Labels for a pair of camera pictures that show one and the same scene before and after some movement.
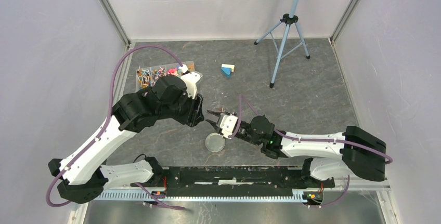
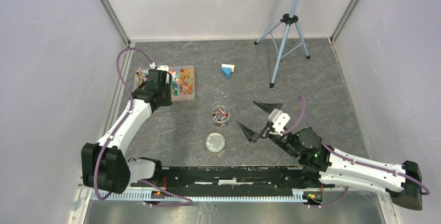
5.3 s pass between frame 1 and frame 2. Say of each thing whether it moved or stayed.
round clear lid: stayed
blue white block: stayed
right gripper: moved
